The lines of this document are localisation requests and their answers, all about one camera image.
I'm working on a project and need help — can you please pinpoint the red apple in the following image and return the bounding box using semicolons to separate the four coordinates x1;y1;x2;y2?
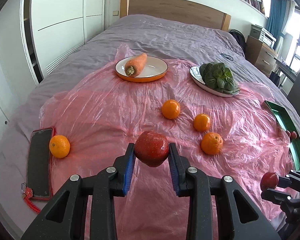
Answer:
286;130;291;138
290;131;298;140
260;172;279;191
134;131;169;167

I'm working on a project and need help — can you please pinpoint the large orange front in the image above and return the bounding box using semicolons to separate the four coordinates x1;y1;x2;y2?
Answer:
200;132;223;155

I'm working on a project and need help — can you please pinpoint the green rectangular tray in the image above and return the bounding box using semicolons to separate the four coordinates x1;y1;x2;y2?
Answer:
264;100;300;171

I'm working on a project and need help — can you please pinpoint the black smartphone red case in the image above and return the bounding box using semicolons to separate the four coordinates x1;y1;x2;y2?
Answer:
26;127;55;200

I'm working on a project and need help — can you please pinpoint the pink plastic sheet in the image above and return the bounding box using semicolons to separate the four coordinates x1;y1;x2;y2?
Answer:
39;42;300;240

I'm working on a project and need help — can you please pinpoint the dark blue tote bag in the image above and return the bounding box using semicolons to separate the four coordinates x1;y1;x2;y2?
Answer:
269;70;281;87

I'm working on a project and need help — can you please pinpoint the desk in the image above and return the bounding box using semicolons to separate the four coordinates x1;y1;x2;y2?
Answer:
274;58;297;83

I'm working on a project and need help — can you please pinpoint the carrot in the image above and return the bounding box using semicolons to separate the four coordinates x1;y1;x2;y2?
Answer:
125;53;147;77

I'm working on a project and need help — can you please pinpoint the orange oval dish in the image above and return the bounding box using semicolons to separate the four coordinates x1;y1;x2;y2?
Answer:
115;56;168;83

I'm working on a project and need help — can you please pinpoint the green leafy cabbage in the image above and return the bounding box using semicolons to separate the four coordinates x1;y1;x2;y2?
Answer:
199;62;239;95

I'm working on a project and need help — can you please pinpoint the wooden drawer chest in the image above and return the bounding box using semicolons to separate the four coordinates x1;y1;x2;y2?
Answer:
245;36;278;77

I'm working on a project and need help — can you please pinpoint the white enamel plate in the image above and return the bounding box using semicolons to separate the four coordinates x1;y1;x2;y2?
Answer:
189;66;240;98

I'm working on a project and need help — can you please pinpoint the small dark object on bed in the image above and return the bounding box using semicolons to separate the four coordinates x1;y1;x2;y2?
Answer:
221;53;234;61

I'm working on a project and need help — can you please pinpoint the white printer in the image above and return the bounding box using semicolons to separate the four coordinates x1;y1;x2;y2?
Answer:
250;24;276;49

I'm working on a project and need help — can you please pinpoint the black backpack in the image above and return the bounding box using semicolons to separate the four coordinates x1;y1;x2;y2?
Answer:
229;29;247;54

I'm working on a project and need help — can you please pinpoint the white sliding wardrobe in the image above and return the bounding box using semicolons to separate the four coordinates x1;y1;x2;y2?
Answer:
24;0;104;82

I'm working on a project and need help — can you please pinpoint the right teal curtain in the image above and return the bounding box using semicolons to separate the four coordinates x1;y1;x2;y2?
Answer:
266;0;289;41

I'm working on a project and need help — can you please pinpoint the wooden headboard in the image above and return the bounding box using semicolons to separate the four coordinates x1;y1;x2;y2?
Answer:
119;0;231;31

